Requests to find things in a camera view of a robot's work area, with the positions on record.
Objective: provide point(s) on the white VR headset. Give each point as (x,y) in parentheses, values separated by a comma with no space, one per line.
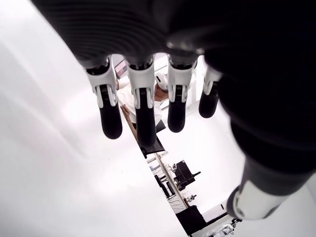
(161,81)

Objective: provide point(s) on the seated person in white shirt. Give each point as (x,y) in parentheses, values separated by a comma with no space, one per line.
(126,95)

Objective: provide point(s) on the monitor with pink screen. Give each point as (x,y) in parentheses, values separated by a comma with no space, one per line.
(121,68)

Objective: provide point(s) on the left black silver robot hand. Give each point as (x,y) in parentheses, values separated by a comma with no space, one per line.
(222,37)

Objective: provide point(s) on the black equipment box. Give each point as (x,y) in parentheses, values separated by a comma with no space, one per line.
(184,172)

